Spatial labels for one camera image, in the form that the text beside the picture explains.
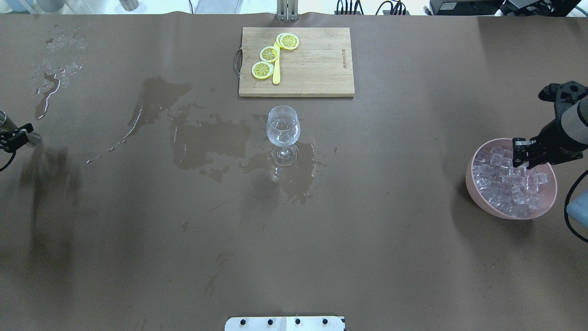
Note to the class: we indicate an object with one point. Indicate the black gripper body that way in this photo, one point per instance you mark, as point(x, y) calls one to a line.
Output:
point(552, 139)

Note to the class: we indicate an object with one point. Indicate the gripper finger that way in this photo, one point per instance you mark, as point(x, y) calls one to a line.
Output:
point(535, 160)
point(520, 153)
point(13, 140)

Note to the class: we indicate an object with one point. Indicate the steel double jigger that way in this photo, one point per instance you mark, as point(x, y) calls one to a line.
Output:
point(6, 125)

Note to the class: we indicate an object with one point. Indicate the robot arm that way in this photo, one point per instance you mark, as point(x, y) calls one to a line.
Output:
point(574, 122)

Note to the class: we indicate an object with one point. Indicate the pink bowl of ice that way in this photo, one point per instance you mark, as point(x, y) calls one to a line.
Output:
point(505, 191)

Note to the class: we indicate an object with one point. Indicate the clear wine glass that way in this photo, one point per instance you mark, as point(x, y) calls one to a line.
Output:
point(283, 131)

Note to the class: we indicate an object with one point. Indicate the bamboo cutting board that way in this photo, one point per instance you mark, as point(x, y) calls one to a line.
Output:
point(321, 66)

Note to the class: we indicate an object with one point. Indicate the lemon slice far end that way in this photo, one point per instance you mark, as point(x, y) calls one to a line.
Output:
point(287, 41)

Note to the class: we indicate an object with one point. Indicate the middle lemon slice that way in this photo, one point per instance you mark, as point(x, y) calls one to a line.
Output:
point(269, 54)

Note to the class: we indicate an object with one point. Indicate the lemon slice near handle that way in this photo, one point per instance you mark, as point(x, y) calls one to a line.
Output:
point(262, 70)

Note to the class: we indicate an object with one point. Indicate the aluminium frame post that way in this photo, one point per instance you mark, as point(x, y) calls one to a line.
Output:
point(287, 10)

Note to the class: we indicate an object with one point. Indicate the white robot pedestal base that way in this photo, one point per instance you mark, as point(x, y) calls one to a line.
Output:
point(286, 323)

